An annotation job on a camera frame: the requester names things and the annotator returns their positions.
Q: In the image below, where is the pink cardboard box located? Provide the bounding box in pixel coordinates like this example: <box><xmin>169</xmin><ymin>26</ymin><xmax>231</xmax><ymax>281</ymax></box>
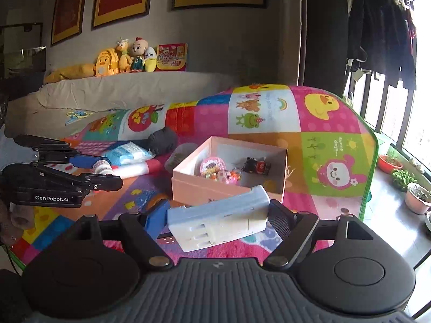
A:
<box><xmin>171</xmin><ymin>135</ymin><xmax>289</xmax><ymax>206</ymax></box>

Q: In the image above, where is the black red toy car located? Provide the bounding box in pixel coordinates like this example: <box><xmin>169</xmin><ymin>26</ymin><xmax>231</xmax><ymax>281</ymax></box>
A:
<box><xmin>242</xmin><ymin>156</ymin><xmax>272</xmax><ymax>176</ymax></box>

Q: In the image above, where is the yellow plush pillow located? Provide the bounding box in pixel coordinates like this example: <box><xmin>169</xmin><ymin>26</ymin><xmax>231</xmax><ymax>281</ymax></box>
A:
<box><xmin>44</xmin><ymin>63</ymin><xmax>98</xmax><ymax>84</ymax></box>

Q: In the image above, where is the teal wind-up figurine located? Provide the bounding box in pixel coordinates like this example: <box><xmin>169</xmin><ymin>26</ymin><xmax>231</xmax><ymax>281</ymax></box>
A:
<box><xmin>215</xmin><ymin>169</ymin><xmax>242</xmax><ymax>185</ymax></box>

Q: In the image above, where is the white red foam rocket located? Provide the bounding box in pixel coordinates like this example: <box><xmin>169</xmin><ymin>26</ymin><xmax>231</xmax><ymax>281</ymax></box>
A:
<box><xmin>113</xmin><ymin>160</ymin><xmax>165</xmax><ymax>180</ymax></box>

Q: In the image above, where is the green leafy potted plant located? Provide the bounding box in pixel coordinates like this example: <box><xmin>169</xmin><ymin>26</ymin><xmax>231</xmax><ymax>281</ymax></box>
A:
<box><xmin>392</xmin><ymin>170</ymin><xmax>419</xmax><ymax>192</ymax></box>

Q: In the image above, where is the pale pot with plant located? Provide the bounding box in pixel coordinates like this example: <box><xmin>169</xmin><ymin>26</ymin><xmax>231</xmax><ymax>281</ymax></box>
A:
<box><xmin>404</xmin><ymin>182</ymin><xmax>431</xmax><ymax>215</ymax></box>

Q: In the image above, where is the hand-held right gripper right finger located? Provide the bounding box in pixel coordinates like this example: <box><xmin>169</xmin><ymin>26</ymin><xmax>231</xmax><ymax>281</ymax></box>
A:
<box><xmin>263</xmin><ymin>199</ymin><xmax>374</xmax><ymax>271</ymax></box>

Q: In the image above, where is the person's left hand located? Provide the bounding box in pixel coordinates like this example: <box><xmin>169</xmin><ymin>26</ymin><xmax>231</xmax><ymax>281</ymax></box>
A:
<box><xmin>0</xmin><ymin>197</ymin><xmax>35</xmax><ymax>246</ymax></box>

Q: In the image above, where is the colourful cartoon play mat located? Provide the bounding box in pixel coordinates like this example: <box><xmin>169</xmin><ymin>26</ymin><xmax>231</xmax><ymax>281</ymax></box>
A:
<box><xmin>10</xmin><ymin>84</ymin><xmax>379</xmax><ymax>270</ymax></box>

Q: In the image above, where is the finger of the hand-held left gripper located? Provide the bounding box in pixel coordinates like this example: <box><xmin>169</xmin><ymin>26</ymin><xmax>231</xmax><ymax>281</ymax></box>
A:
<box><xmin>0</xmin><ymin>162</ymin><xmax>124</xmax><ymax>194</ymax></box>
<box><xmin>13</xmin><ymin>135</ymin><xmax>112</xmax><ymax>175</ymax></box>

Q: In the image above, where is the boy doll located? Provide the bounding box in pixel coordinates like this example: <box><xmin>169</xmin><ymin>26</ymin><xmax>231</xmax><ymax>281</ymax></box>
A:
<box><xmin>130</xmin><ymin>37</ymin><xmax>146</xmax><ymax>73</ymax></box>

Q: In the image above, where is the white plastic toy block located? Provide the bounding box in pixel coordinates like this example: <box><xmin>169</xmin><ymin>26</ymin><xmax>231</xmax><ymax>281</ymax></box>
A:
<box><xmin>166</xmin><ymin>185</ymin><xmax>271</xmax><ymax>252</ymax></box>

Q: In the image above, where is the colourful ribbon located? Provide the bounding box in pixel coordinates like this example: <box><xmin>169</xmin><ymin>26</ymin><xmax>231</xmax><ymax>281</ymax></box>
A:
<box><xmin>65</xmin><ymin>109</ymin><xmax>94</xmax><ymax>126</ymax></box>

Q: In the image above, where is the banana plush toy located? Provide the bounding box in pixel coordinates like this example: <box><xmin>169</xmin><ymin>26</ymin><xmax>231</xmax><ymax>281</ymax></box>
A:
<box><xmin>143</xmin><ymin>46</ymin><xmax>159</xmax><ymax>72</ymax></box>

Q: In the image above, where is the yellow duck backpack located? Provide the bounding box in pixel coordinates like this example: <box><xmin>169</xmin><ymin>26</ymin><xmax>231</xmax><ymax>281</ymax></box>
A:
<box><xmin>94</xmin><ymin>49</ymin><xmax>120</xmax><ymax>77</ymax></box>

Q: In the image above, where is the red toy package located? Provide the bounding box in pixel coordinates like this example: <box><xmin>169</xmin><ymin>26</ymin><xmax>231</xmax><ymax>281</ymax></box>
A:
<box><xmin>157</xmin><ymin>43</ymin><xmax>188</xmax><ymax>72</ymax></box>

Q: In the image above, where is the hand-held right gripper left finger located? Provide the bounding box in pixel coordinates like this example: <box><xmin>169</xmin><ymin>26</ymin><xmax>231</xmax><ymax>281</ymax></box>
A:
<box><xmin>69</xmin><ymin>198</ymin><xmax>172</xmax><ymax>271</ymax></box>

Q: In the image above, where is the black hanging coat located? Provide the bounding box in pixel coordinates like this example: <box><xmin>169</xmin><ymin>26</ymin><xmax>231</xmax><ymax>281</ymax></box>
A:
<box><xmin>347</xmin><ymin>0</ymin><xmax>417</xmax><ymax>91</ymax></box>

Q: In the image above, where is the black plush toy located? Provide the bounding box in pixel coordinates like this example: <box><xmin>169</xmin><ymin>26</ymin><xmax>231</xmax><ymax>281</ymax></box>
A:
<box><xmin>146</xmin><ymin>126</ymin><xmax>179</xmax><ymax>155</ymax></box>

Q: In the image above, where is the blue white tissue packet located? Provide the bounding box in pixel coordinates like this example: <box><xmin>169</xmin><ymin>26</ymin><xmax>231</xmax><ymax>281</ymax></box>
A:
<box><xmin>103</xmin><ymin>141</ymin><xmax>155</xmax><ymax>166</ymax></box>

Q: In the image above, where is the dark glass cabinet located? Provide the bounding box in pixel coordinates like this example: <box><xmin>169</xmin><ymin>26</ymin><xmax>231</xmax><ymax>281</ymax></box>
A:
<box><xmin>0</xmin><ymin>23</ymin><xmax>46</xmax><ymax>81</ymax></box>

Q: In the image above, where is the dark curtain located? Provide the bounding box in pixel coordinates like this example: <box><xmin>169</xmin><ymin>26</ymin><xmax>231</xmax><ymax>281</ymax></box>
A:
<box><xmin>298</xmin><ymin>0</ymin><xmax>349</xmax><ymax>98</ymax></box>

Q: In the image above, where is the small white bottle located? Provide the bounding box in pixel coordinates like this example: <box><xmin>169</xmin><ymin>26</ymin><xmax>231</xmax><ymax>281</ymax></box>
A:
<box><xmin>90</xmin><ymin>160</ymin><xmax>114</xmax><ymax>176</ymax></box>

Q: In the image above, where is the red pot with plant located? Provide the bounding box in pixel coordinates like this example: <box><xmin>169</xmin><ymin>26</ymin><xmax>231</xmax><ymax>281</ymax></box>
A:
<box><xmin>377</xmin><ymin>148</ymin><xmax>403</xmax><ymax>174</ymax></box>

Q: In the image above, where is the giraffe plush toy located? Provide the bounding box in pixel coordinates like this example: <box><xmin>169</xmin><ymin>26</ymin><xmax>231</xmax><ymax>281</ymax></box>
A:
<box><xmin>115</xmin><ymin>38</ymin><xmax>133</xmax><ymax>73</ymax></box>

